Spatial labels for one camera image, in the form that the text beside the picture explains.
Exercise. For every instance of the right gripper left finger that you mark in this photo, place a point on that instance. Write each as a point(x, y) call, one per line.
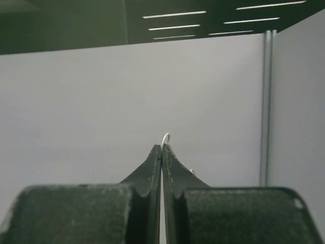
point(127, 212)

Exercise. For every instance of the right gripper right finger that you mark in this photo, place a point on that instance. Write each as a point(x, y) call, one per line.
point(198, 213)

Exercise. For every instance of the right aluminium frame post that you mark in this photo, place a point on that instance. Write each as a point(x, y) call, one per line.
point(266, 106)

